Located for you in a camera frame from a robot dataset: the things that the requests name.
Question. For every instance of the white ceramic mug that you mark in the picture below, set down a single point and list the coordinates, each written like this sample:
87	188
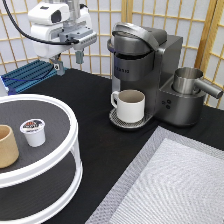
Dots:
129	105

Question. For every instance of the tan wooden cup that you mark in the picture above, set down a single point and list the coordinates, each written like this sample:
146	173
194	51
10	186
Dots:
9	152

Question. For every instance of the white two-tier round shelf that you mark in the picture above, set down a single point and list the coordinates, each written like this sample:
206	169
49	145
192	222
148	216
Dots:
45	178

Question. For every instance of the blue ribbed metal block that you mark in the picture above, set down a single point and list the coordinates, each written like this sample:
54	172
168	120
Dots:
29	75

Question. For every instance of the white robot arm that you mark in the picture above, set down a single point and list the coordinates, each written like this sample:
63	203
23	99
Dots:
61	25

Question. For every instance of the steel milk frother jug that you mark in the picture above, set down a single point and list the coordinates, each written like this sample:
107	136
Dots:
190	81

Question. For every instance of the white coffee pod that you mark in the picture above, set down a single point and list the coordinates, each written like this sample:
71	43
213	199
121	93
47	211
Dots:
34	132

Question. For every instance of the grey pod coffee machine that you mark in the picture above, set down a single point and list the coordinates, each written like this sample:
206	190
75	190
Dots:
145	59

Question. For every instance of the wooden shoji folding screen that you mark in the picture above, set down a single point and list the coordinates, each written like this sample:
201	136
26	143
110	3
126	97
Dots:
199	22

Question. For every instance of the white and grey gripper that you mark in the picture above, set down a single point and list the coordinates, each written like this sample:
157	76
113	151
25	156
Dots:
65	22

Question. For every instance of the grey woven placemat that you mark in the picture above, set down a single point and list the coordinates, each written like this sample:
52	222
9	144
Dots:
172	180

